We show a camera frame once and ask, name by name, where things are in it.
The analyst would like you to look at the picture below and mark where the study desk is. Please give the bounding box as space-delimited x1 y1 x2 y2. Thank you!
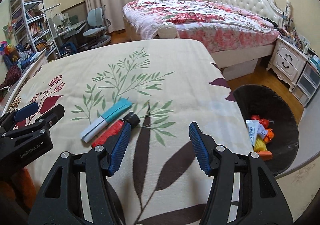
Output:
48 19 87 46

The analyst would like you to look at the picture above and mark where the orange wrapper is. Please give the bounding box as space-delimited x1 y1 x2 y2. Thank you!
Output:
264 128 274 144

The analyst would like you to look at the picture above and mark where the red crumpled wrapper in bin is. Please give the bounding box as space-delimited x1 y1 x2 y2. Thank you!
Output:
251 115 270 129

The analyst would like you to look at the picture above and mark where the pink floral quilt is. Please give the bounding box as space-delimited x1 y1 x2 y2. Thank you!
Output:
123 0 279 53

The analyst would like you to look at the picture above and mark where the red bottle black cap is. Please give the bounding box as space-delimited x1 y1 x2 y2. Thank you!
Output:
91 112 140 148

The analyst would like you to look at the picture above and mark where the lavender tissue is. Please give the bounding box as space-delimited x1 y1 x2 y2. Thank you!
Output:
257 124 268 139

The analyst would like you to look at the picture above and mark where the grey-blue desk chair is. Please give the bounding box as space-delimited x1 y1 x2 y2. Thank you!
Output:
79 5 111 51

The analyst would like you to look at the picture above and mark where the white bookshelf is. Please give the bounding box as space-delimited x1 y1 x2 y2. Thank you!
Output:
9 0 60 61

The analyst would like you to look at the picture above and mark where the white bed with headboard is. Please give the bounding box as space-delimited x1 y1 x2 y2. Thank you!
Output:
123 0 283 81

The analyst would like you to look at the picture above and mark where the plastic drawer unit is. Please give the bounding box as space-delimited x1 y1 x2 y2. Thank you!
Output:
292 62 320 108

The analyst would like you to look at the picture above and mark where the black trash bin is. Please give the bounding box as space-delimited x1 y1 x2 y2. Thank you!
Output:
233 85 299 176

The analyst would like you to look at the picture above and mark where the silver foil pouch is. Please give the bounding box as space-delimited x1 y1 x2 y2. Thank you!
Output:
246 120 260 146

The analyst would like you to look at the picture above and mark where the yellow foam net bundle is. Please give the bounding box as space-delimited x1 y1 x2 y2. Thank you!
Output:
253 136 267 153

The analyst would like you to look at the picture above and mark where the floral cream bedsheet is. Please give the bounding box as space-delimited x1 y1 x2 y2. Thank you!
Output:
13 39 251 224

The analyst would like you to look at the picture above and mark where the teal and white tube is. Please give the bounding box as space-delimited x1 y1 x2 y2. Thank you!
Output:
80 98 132 143

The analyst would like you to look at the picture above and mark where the white nightstand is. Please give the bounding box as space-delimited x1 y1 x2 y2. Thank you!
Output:
266 37 308 92

